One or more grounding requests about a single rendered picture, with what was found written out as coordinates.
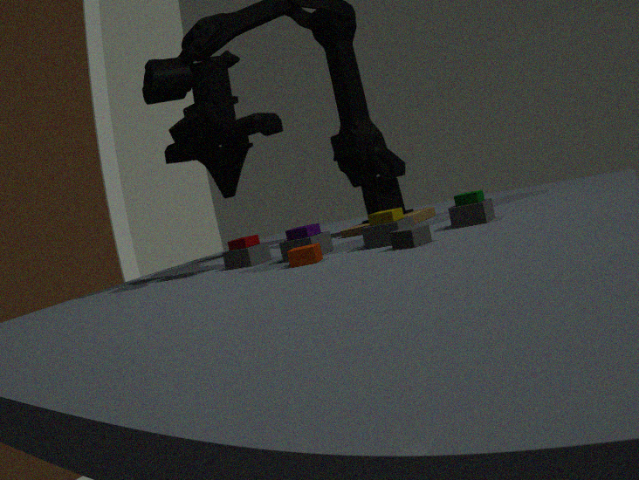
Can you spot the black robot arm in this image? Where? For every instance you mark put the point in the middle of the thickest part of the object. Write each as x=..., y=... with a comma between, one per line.
x=359, y=147

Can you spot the red button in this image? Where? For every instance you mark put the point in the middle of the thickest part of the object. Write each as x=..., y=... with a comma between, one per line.
x=246, y=252

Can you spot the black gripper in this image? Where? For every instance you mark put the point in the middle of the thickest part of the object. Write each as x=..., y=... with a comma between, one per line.
x=225, y=163

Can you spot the purple button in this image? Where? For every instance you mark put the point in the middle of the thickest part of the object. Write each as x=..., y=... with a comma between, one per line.
x=303, y=236

